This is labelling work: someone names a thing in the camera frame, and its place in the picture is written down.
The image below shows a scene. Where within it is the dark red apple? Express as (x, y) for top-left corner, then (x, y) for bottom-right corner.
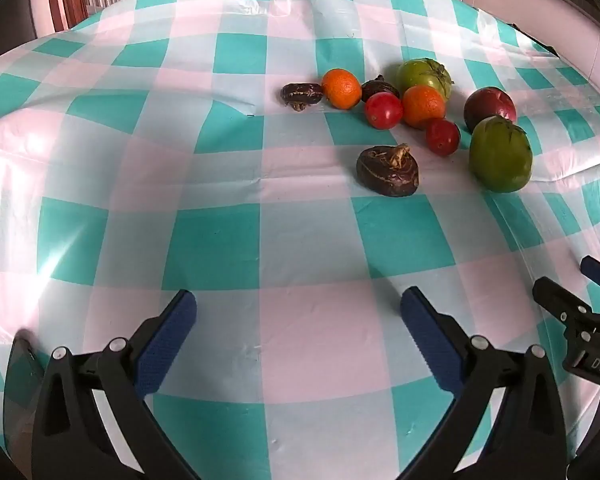
(463, 87), (517, 133)

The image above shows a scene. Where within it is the large green tomato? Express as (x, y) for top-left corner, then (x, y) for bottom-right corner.
(468, 115), (534, 194)

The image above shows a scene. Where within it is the teal pink checkered tablecloth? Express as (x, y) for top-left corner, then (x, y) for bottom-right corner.
(0, 0), (600, 480)

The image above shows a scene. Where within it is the red tomato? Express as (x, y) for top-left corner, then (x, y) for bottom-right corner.
(364, 92), (404, 131)
(425, 118), (461, 156)

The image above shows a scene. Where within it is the orange tangerine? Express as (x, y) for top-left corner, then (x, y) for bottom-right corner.
(322, 68), (362, 110)
(401, 85), (447, 130)

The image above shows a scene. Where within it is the small dark water chestnut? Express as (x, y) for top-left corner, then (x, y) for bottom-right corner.
(361, 75), (401, 103)
(281, 82), (324, 112)

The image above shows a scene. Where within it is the large dark water chestnut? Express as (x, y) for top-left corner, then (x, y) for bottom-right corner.
(356, 143), (421, 197)

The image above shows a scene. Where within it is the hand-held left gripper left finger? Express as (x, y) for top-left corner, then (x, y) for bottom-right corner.
(31, 288), (201, 480)

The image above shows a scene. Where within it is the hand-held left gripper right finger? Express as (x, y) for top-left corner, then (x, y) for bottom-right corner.
(400, 286), (568, 480)

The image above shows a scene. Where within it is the dark translucent plastic piece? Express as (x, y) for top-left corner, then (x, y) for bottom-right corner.
(4, 330), (48, 461)

